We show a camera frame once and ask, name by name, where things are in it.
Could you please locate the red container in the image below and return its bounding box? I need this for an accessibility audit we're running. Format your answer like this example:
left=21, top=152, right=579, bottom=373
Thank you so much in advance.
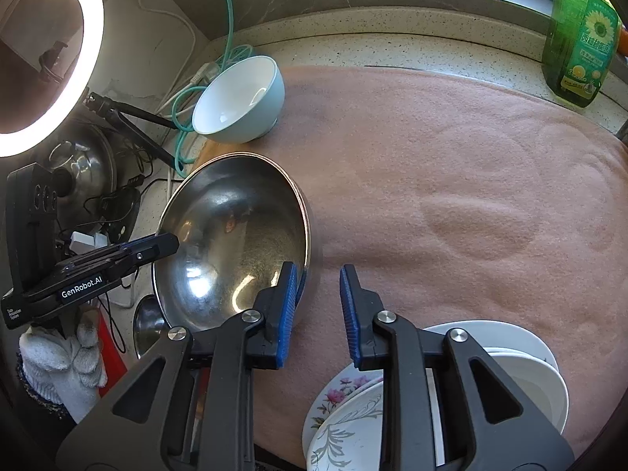
left=95, top=311, right=129, bottom=396

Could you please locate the pink floral deep plate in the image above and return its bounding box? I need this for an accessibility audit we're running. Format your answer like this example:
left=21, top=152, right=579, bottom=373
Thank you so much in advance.
left=422, top=343, right=565, bottom=433

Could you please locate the black tripod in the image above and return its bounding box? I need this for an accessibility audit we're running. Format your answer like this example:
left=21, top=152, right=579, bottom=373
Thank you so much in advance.
left=81, top=89, right=177, bottom=170

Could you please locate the pink towel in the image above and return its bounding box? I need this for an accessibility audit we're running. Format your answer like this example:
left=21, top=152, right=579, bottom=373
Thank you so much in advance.
left=194, top=65, right=628, bottom=469

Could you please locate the large steel bowl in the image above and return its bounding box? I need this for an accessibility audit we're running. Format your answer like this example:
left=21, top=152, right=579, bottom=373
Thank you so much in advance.
left=152, top=153, right=322, bottom=334

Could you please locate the white cable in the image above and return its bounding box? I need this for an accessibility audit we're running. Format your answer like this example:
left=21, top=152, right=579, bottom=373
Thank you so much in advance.
left=125, top=0, right=217, bottom=119

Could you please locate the white power adapter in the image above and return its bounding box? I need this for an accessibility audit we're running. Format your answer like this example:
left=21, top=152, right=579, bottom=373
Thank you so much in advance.
left=69, top=232, right=109, bottom=253

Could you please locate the green hose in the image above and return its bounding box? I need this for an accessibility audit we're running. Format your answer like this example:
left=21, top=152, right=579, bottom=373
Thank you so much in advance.
left=172, top=0, right=256, bottom=177

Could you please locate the white plate with green sprig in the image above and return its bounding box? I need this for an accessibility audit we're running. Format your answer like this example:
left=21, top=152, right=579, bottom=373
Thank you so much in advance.
left=307, top=351, right=560, bottom=471

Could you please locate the pink floral rim plate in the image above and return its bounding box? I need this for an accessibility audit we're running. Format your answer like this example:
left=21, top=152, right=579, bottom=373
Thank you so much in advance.
left=301, top=321, right=571, bottom=471

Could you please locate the person's left hand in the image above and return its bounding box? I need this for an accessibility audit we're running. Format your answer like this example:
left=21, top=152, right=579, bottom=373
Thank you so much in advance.
left=17, top=311, right=109, bottom=425

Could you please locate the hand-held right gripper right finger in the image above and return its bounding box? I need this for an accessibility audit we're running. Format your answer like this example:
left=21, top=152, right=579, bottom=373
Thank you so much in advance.
left=340, top=264, right=575, bottom=471

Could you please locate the small steel bowl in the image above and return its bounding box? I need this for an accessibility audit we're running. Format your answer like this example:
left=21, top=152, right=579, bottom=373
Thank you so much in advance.
left=133, top=294, right=170, bottom=360

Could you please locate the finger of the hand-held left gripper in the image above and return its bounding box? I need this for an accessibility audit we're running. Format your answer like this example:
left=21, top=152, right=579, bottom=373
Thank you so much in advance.
left=66, top=234, right=180, bottom=276

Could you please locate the light blue bowl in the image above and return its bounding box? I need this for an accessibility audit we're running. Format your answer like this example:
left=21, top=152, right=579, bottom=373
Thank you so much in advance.
left=191, top=55, right=285, bottom=144

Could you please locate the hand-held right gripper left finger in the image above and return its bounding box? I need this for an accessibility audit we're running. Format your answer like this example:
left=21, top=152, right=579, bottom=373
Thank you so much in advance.
left=59, top=261, right=299, bottom=471

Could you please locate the green dish soap bottle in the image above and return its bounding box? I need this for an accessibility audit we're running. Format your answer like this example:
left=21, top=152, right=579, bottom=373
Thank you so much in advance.
left=542, top=0, right=621, bottom=108

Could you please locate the ring light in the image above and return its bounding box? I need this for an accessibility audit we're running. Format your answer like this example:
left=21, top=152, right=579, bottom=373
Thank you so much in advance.
left=0, top=0, right=105, bottom=159

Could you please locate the steel pot lid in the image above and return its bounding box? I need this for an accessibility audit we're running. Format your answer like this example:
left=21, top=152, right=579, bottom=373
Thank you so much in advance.
left=46, top=125, right=119, bottom=212

